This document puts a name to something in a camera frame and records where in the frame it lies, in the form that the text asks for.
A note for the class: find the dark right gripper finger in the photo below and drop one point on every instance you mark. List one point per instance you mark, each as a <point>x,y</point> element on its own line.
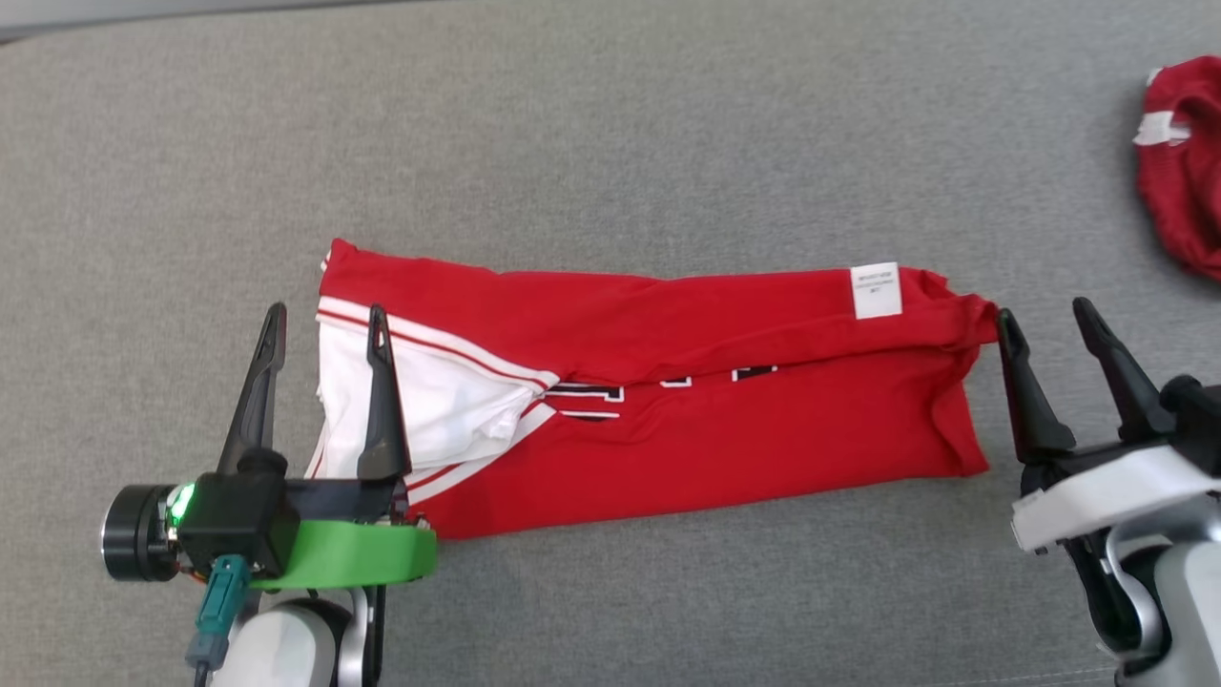
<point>1130,391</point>
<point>1035,410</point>

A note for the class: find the red shorts with white stripe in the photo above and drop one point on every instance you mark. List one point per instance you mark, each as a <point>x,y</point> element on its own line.
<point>1188,181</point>

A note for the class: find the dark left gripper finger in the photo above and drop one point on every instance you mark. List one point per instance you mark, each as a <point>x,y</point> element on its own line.
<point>258,401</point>
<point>383,420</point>

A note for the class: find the black left wrist motor cylinder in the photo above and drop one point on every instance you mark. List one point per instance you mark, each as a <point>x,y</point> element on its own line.
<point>134,534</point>

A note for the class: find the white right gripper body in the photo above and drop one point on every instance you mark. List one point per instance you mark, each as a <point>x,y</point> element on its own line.
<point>1107,496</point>

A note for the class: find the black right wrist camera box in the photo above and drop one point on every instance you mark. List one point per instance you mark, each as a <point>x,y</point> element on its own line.
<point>1197,420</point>

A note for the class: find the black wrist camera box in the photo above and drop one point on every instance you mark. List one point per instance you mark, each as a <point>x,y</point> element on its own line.
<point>1197,420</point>
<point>234,520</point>

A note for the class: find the red jersey with black lettering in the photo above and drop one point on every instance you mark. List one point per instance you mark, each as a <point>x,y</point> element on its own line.
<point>744,439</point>

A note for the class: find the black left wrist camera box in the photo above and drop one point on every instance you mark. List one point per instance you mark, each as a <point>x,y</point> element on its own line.
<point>234,520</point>

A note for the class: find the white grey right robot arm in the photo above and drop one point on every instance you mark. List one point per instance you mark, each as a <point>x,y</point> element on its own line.
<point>1183,611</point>

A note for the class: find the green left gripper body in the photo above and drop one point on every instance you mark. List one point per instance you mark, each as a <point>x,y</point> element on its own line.
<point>362,558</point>

